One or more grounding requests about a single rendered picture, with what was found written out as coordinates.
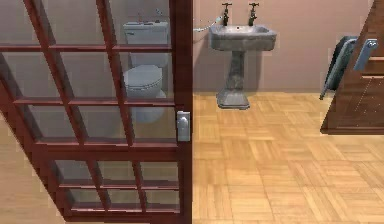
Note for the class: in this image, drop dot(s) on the red-brown glazed room door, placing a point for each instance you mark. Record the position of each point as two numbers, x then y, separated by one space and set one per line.
181 66

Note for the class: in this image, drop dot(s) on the grey pedestal sink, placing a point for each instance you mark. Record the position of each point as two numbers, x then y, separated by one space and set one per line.
238 38

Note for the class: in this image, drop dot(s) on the white toilet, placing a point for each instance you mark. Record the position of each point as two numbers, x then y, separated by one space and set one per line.
145 80

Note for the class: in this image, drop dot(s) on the dark sink tap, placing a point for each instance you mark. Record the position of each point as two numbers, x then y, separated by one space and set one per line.
252 15
226 15

